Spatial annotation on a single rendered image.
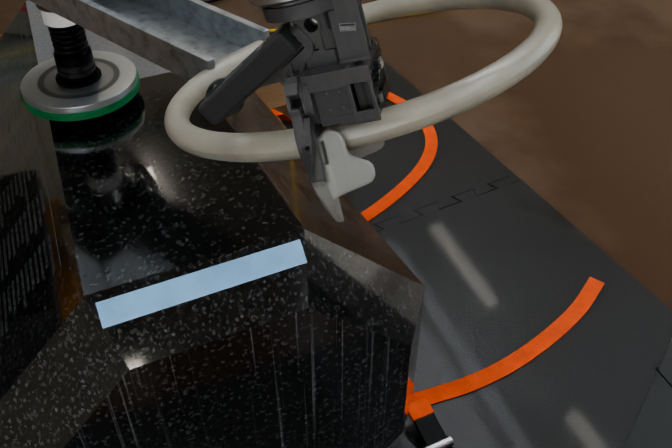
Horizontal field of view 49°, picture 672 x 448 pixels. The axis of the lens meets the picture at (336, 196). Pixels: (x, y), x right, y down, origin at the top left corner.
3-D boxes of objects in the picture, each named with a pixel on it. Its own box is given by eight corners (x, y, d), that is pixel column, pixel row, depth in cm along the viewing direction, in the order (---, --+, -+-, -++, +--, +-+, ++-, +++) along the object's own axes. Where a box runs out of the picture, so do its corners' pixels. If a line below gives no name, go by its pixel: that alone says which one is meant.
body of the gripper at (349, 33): (382, 128, 65) (348, -6, 59) (291, 143, 67) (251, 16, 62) (392, 96, 71) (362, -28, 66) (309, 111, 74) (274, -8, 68)
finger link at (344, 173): (382, 224, 67) (362, 126, 65) (321, 232, 69) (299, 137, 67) (388, 214, 70) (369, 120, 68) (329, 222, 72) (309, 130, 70)
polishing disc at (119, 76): (158, 83, 140) (157, 78, 139) (55, 127, 129) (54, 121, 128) (101, 45, 152) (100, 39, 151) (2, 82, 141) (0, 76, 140)
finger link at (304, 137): (322, 185, 66) (300, 88, 64) (306, 187, 66) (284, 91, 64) (334, 171, 70) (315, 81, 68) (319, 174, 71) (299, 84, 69)
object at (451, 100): (95, 148, 93) (85, 127, 92) (338, 13, 122) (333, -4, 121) (400, 192, 60) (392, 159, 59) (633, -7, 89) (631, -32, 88)
